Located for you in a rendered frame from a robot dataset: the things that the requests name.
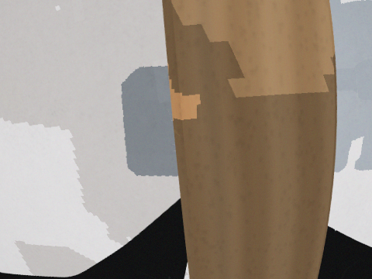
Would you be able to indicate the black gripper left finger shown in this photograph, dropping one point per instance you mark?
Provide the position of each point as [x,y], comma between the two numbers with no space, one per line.
[158,252]

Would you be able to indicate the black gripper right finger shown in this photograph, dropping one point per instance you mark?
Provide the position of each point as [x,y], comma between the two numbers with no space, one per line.
[345,257]

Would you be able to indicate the wooden board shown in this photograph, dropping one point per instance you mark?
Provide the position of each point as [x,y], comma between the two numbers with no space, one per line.
[254,99]

